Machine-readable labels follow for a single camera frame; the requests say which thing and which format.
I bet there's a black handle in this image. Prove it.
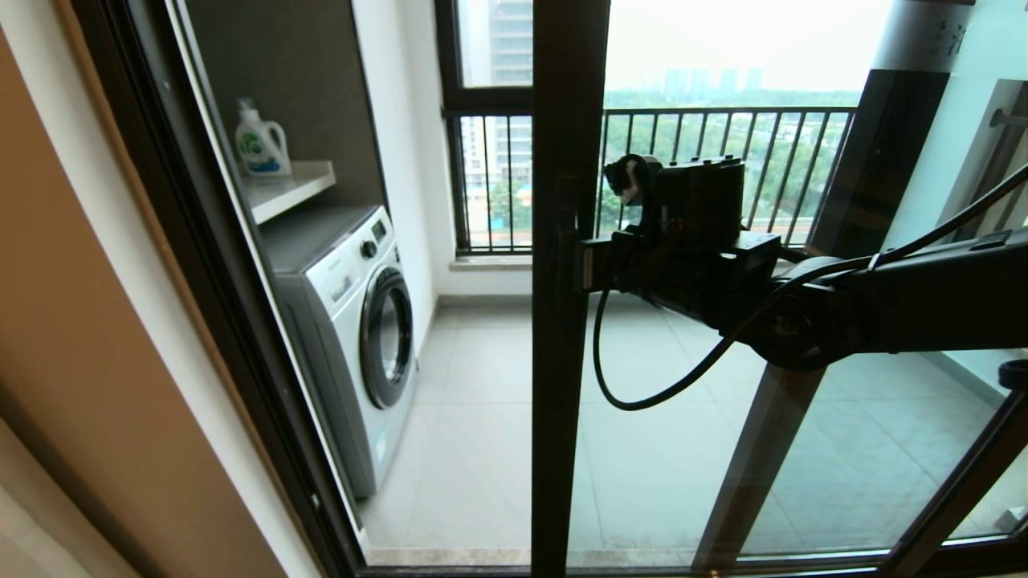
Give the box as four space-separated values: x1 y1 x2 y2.
558 181 587 310

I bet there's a dark framed sliding glass door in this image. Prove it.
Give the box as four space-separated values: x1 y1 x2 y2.
530 0 1028 578

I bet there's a long marble window sill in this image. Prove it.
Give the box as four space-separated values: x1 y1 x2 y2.
450 254 532 274

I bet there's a long black balcony railing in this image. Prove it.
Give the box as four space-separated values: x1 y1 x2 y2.
444 106 859 256

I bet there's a fixed glass door panel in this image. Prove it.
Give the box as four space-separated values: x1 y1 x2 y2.
695 0 1028 569

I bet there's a dark framed balcony window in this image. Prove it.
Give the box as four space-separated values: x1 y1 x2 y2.
434 0 535 256

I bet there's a white front-load washing machine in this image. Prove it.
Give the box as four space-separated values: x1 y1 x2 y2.
259 206 418 500

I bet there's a white laundry detergent bottle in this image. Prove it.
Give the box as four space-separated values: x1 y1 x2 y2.
233 98 292 177

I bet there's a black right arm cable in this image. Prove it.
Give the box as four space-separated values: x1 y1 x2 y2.
593 165 1028 412

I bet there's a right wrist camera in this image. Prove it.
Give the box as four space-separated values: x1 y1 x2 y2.
602 154 663 206

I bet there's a white wall shelf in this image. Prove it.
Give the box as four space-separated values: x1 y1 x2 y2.
241 161 337 226

